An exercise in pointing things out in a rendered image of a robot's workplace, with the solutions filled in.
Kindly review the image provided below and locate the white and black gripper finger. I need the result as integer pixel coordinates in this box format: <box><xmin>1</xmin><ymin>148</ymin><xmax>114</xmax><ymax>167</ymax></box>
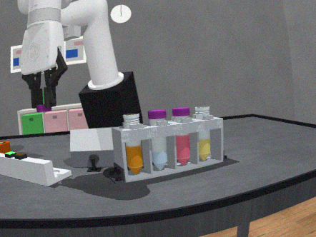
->
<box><xmin>22</xmin><ymin>71</ymin><xmax>43</xmax><ymax>109</ymax></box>
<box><xmin>44</xmin><ymin>47</ymin><xmax>68</xmax><ymax>108</ymax></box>

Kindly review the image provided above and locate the white threaded tube neck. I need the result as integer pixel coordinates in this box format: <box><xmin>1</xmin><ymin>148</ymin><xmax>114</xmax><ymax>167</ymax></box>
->
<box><xmin>123</xmin><ymin>114</ymin><xmax>139</xmax><ymax>123</ymax></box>

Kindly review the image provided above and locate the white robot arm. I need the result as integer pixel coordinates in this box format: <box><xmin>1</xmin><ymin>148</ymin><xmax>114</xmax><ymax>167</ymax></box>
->
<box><xmin>18</xmin><ymin>0</ymin><xmax>124</xmax><ymax>90</ymax></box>

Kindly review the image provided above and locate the orange digital multimeter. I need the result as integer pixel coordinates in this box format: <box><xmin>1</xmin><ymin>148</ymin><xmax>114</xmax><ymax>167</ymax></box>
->
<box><xmin>0</xmin><ymin>141</ymin><xmax>11</xmax><ymax>153</ymax></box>

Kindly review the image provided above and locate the white button panel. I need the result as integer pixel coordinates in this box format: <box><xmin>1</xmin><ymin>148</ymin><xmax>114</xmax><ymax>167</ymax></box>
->
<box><xmin>70</xmin><ymin>127</ymin><xmax>114</xmax><ymax>172</ymax></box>

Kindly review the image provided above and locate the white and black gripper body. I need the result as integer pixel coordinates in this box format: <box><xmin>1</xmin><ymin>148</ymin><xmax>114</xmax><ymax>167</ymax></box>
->
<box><xmin>21</xmin><ymin>20</ymin><xmax>64</xmax><ymax>75</ymax></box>

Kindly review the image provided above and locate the clear threaded tube neck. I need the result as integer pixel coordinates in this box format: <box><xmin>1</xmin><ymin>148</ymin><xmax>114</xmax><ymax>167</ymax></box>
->
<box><xmin>195</xmin><ymin>106</ymin><xmax>209</xmax><ymax>114</ymax></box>

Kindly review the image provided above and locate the black table edge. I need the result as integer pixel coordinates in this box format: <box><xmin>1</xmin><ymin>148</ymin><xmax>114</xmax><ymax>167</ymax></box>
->
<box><xmin>0</xmin><ymin>114</ymin><xmax>316</xmax><ymax>228</ymax></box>

